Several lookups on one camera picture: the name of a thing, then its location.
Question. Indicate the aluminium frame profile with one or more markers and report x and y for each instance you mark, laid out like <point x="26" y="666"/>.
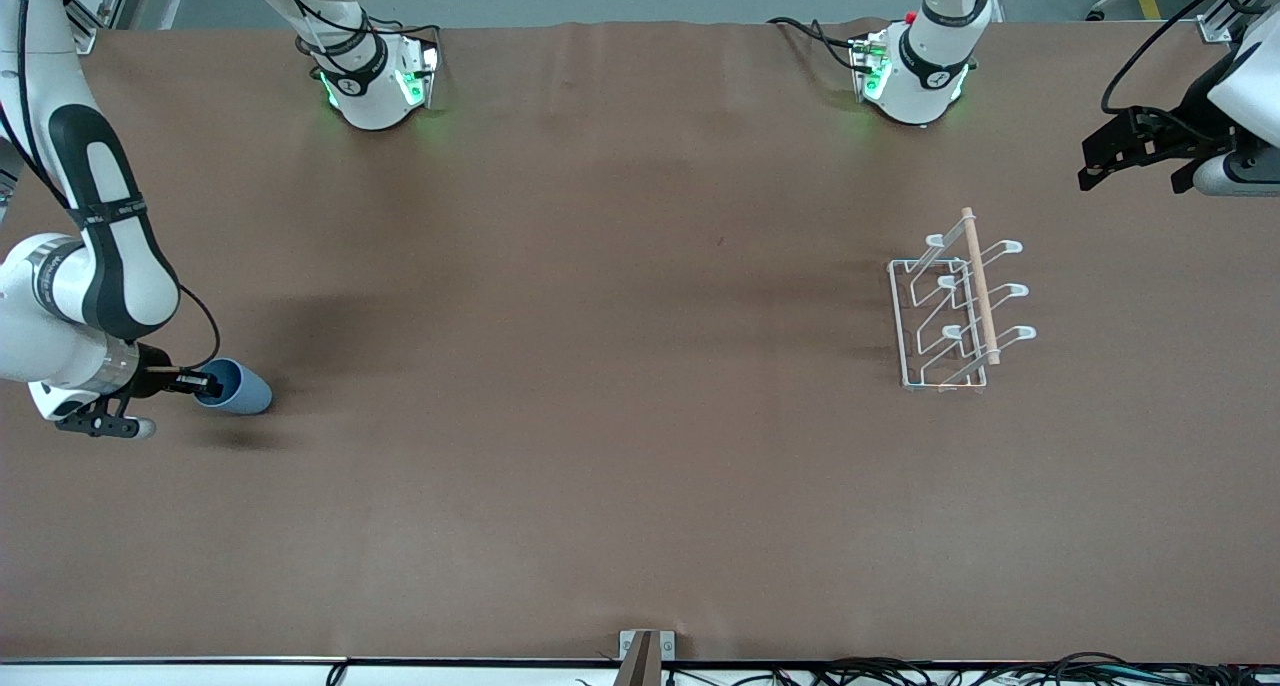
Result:
<point x="100" y="6"/>
<point x="1220" y="21"/>

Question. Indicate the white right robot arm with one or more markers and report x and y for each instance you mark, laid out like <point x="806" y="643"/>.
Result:
<point x="110" y="266"/>

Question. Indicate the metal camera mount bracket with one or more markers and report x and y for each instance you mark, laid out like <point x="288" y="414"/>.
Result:
<point x="645" y="656"/>

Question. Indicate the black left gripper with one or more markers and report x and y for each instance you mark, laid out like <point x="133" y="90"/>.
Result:
<point x="1193" y="131"/>

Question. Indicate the blue plastic cup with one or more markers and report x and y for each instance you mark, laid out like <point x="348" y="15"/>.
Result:
<point x="250" y="391"/>

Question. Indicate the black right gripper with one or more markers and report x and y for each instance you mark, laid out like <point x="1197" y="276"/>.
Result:
<point x="156" y="383"/>

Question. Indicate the brown table cover mat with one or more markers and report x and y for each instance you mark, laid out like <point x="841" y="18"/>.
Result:
<point x="640" y="466"/>

